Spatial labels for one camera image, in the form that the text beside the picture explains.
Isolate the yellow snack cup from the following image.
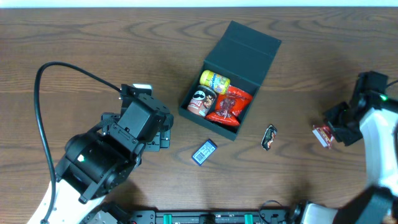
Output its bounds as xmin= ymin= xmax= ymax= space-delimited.
xmin=200 ymin=70 xmax=231 ymax=95

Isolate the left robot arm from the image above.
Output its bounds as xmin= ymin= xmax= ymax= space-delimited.
xmin=29 ymin=93 xmax=173 ymax=223

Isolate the red snack bag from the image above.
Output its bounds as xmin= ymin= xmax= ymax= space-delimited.
xmin=205 ymin=85 xmax=252 ymax=126

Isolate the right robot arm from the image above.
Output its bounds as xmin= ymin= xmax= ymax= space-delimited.
xmin=290 ymin=71 xmax=397 ymax=223

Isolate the red Hello Panda box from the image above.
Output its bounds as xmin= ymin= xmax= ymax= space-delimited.
xmin=312 ymin=125 xmax=334 ymax=149

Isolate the small blue carton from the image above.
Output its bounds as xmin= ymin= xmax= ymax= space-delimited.
xmin=192 ymin=139 xmax=218 ymax=166

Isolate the dark green box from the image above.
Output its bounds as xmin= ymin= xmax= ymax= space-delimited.
xmin=178 ymin=21 xmax=282 ymax=141

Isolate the black candy wrapper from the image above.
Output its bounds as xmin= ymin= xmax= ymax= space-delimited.
xmin=261 ymin=124 xmax=277 ymax=151

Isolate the black mounting rail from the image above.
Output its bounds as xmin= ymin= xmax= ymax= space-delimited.
xmin=127 ymin=207 xmax=294 ymax=224

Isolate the red Pringles can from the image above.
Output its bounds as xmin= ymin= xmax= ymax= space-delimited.
xmin=187 ymin=85 xmax=218 ymax=117

